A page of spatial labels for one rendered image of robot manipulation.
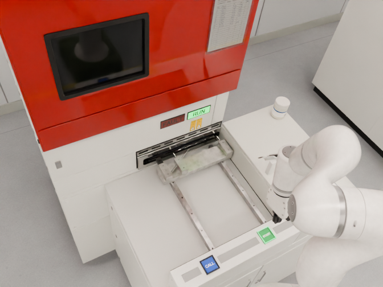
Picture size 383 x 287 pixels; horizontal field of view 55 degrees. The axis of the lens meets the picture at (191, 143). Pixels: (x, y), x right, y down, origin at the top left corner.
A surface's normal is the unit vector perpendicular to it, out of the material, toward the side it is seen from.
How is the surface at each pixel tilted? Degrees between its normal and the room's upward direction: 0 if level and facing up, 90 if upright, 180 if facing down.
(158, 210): 0
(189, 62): 90
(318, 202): 23
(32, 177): 0
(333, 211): 33
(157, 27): 90
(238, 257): 0
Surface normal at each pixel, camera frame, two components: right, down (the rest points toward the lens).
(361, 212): 0.03, -0.21
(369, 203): 0.07, -0.53
